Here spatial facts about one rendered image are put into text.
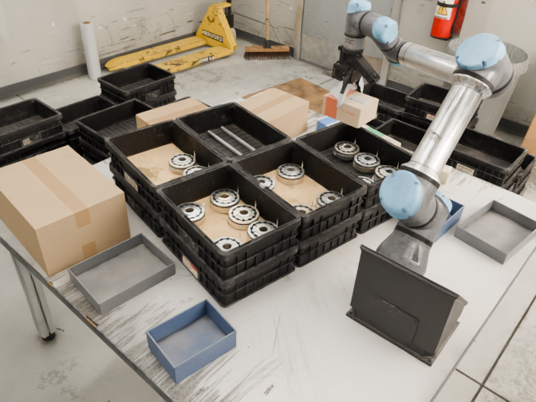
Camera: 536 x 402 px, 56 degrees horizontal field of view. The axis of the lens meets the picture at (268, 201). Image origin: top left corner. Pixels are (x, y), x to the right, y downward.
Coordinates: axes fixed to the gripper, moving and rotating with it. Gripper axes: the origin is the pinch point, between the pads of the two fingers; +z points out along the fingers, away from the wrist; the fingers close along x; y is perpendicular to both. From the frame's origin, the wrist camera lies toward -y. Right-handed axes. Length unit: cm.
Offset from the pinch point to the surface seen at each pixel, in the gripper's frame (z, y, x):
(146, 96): 56, 158, -23
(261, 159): 19.8, 17.6, 28.4
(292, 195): 26.8, 0.6, 30.2
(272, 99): 23, 54, -21
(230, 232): 27, 2, 60
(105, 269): 39, 29, 92
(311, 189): 26.8, -1.9, 22.1
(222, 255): 17, -12, 77
